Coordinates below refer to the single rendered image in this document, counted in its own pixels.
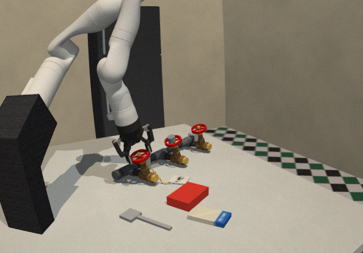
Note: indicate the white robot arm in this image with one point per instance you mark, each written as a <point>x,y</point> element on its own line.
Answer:
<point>110,69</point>

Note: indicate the red rectangular block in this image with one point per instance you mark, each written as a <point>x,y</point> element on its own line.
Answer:
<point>187,196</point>

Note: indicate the grey cylinder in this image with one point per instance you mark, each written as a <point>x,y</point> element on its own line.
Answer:
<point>171,138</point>

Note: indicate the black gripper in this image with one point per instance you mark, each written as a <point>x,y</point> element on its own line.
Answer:
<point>130,135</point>

